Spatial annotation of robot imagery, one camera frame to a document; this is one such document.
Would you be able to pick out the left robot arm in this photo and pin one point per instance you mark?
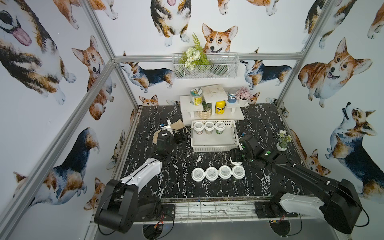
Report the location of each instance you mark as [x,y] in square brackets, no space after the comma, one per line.
[120,204]

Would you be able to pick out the pink flower pot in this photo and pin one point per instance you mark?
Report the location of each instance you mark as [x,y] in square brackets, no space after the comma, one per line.
[243,95]

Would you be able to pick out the yogurt cup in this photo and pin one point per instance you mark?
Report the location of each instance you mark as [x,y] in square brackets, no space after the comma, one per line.
[238,172]
[198,127]
[209,127]
[235,163]
[220,127]
[211,174]
[225,172]
[198,174]

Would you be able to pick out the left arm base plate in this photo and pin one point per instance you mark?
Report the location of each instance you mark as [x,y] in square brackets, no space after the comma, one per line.
[155,213]

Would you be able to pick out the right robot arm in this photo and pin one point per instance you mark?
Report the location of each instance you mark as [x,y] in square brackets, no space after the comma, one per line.
[336,202]

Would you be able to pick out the white plastic basket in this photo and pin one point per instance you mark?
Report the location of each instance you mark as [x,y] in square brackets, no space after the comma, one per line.
[215,143]

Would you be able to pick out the white wire wall basket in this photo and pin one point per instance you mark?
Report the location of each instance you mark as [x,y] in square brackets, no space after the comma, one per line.
[221,66]

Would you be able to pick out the small white flower pot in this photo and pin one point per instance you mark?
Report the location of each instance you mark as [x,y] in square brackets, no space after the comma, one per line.
[283,141]

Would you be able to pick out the yogurt cup back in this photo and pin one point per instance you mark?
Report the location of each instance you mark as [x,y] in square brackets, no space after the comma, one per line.
[209,127]
[198,127]
[220,127]
[235,163]

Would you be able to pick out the green fern white flowers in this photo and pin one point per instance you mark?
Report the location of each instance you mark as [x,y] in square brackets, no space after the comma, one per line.
[194,57]

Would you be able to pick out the white tiered shelf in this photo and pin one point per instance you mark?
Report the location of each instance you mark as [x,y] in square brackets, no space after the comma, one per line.
[211,95]

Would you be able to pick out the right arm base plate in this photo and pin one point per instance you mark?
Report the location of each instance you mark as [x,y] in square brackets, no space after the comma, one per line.
[267,210]

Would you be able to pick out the blue white can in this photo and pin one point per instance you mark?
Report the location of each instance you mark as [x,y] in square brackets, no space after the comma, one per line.
[232,96]

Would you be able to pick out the yellow jar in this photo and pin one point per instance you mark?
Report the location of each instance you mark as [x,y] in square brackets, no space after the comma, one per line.
[220,107]

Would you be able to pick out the woven pot green plant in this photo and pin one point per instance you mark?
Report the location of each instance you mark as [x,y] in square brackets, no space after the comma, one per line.
[206,113]

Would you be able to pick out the green yellow tin can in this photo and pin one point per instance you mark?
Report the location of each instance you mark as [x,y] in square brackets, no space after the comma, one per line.
[196,95]

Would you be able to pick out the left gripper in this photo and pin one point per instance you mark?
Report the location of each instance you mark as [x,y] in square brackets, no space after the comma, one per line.
[179,135]

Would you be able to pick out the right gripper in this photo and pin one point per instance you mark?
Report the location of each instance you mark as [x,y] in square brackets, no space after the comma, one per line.
[240,154]

